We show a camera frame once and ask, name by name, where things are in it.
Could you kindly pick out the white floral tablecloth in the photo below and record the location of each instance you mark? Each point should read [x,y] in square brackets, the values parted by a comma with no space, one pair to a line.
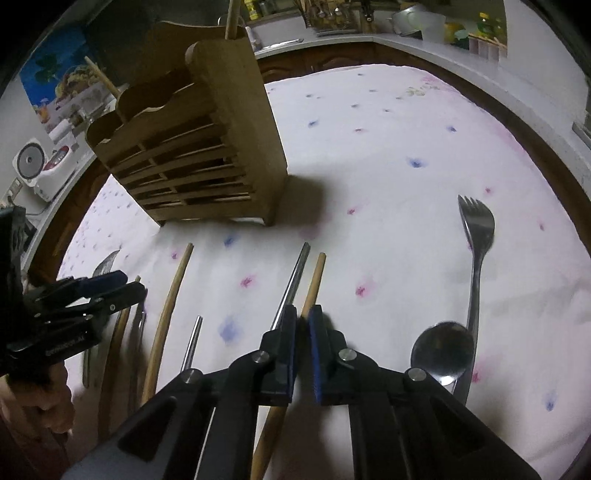
[392,207]

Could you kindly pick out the row of small cups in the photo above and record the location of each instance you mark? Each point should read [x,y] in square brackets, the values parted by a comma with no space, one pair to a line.
[485,47]

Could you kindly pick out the wall socket strip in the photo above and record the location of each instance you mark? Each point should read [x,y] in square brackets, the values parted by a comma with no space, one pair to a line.
[14,190]

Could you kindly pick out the metal spoon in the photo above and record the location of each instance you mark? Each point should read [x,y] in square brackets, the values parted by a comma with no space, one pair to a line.
[441,350]

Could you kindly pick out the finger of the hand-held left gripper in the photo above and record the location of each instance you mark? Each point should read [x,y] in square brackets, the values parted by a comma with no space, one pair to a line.
[108,279]
[129,293]

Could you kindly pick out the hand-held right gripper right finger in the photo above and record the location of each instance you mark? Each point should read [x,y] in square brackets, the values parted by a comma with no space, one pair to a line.
[315,350]

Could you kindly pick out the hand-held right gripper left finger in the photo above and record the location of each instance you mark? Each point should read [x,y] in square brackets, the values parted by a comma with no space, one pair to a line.
[292,344]

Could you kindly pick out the person's left hand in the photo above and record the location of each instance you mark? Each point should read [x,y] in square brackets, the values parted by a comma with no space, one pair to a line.
[51,399]

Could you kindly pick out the tropical fruit wall poster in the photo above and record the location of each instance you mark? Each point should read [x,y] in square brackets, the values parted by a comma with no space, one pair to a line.
[46,69]

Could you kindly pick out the stacked metal bowls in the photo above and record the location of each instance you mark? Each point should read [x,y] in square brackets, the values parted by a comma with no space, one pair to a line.
[406,21]

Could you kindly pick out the clear plastic jug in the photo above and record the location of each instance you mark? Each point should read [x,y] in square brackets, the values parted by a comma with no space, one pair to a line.
[431,27]

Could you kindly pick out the white rice cooker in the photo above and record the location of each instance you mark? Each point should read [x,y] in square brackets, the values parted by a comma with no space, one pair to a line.
[46,177]

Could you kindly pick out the countertop utensil rack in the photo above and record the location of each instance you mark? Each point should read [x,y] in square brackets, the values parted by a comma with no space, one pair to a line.
[334,16]

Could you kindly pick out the wooden slatted utensil holder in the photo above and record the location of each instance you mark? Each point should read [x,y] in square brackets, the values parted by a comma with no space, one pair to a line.
[249,138]

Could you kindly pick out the metal fork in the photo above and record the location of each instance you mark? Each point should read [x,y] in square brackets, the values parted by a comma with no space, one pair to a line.
[475,277]
[105,266]

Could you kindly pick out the metal chopstick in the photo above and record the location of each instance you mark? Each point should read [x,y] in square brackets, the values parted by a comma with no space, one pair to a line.
[191,341]
[291,286]

